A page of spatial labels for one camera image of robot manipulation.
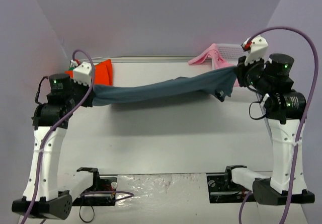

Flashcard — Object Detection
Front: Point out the blue t shirt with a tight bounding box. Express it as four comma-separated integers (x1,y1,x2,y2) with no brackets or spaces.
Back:
93,66,237,106

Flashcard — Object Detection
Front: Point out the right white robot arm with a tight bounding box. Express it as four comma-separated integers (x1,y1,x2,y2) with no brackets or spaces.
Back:
223,53,315,205

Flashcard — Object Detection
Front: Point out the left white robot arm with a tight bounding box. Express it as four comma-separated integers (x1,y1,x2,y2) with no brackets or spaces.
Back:
12,73,101,223

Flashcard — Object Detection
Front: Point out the white plastic basket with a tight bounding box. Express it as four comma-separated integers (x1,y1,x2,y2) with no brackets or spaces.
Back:
217,43,246,61

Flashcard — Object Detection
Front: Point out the orange folded t shirt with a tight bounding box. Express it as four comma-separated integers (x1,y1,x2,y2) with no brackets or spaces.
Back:
65,59,113,86

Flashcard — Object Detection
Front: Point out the pink t shirt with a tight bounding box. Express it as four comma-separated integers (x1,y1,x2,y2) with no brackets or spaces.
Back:
188,43,239,88

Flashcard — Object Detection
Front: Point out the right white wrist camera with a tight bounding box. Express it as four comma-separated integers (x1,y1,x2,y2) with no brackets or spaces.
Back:
241,35,268,66

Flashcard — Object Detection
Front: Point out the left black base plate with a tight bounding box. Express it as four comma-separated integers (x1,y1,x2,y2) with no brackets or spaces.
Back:
72,175,118,207

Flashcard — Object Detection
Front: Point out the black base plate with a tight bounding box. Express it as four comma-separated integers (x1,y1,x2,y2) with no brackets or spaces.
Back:
72,175,118,207
206,173,249,204

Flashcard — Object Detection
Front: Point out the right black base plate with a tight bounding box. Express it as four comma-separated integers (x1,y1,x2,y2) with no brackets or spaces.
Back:
206,173,249,204

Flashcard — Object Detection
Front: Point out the thin black cable loop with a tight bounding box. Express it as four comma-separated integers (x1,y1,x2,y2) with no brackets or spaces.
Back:
78,205,95,222

